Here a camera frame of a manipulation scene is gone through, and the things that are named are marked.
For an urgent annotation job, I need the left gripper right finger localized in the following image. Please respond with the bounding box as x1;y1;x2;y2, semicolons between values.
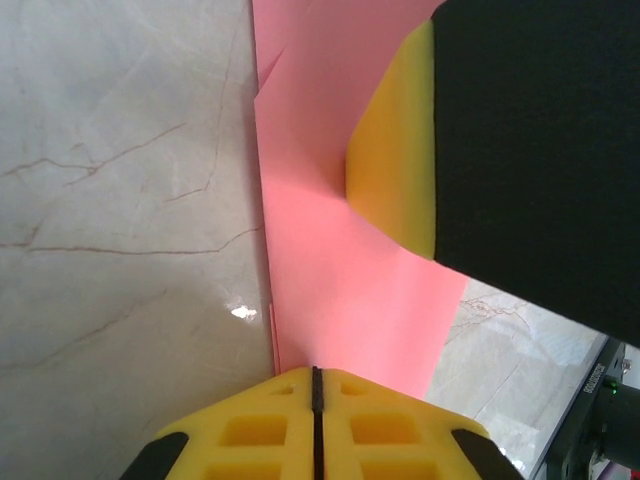
320;368;524;480

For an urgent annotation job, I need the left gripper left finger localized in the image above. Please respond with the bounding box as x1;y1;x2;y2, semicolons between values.
119;367;317;480

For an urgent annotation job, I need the pink paper sheet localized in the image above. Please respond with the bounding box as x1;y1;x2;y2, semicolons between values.
252;0;470;401

